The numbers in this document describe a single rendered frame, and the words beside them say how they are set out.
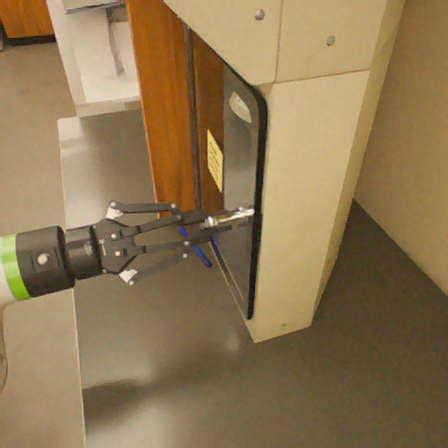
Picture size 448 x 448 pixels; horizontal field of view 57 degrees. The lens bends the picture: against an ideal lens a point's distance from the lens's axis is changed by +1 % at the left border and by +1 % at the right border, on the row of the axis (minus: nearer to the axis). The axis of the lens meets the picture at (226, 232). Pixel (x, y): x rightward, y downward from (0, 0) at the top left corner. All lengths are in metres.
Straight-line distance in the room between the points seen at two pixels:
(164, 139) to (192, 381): 0.46
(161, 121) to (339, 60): 0.45
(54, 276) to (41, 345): 1.46
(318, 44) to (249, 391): 0.52
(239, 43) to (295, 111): 0.10
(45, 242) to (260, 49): 0.36
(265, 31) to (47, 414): 1.66
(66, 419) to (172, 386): 1.13
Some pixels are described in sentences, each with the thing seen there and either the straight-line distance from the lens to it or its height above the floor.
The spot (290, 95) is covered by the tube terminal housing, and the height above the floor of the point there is 1.40.
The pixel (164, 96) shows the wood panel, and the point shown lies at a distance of 0.82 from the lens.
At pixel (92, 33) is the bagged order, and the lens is 1.82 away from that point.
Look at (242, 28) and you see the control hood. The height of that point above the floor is 1.47.
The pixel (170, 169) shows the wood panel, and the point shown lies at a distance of 0.89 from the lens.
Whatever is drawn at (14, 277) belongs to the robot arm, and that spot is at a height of 1.18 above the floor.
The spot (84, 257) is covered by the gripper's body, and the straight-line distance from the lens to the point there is 0.59.
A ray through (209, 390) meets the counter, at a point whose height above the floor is 0.94.
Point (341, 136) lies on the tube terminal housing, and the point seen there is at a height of 1.33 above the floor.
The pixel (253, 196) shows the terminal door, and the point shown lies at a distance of 0.52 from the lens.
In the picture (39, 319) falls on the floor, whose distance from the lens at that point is 2.13.
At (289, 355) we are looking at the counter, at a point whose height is 0.94.
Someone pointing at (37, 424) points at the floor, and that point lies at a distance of 1.85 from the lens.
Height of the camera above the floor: 1.58
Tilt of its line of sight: 42 degrees down
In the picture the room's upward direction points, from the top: straight up
